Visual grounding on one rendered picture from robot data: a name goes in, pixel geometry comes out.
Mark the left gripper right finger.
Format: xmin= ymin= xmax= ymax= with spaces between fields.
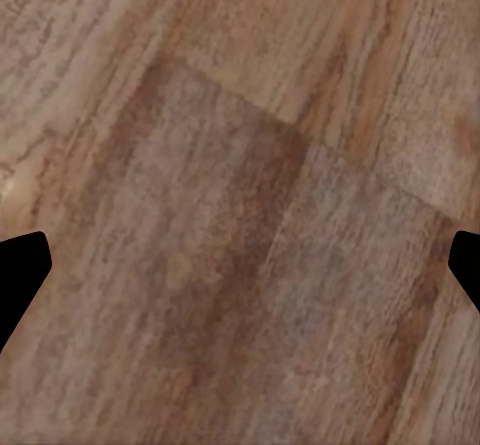
xmin=448 ymin=230 xmax=480 ymax=312

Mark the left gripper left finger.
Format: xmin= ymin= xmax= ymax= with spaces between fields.
xmin=0 ymin=231 xmax=52 ymax=351

